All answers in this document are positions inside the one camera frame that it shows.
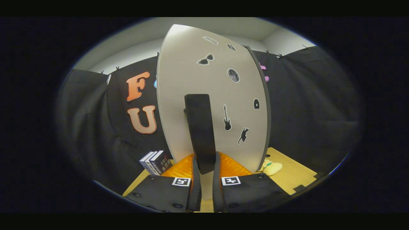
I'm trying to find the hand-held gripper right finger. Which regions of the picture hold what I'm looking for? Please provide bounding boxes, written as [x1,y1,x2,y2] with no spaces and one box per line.
[212,151,292,213]

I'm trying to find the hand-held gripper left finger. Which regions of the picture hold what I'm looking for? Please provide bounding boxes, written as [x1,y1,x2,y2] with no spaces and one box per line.
[123,153,202,213]

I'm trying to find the black door handle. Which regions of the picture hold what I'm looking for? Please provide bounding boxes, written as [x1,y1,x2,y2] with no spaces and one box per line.
[184,94,217,175]

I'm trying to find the white cabinet door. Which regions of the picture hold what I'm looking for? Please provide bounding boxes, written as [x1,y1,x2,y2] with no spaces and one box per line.
[156,24,268,200]

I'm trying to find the dark blue book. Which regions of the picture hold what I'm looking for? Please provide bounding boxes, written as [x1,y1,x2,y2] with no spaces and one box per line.
[150,150,173,175]

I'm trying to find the blue and white book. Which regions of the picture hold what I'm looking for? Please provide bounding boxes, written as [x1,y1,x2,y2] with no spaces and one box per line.
[144,151,160,175]
[139,151,154,174]

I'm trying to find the yellow plush toy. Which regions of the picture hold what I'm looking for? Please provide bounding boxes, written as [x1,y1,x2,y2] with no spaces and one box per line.
[259,159,283,176]

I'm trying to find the grey cabinet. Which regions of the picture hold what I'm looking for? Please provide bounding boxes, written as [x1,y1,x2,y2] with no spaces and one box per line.
[244,46,271,173]

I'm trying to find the black backdrop cloth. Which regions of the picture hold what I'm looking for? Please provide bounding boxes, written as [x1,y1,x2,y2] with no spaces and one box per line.
[58,46,363,195]

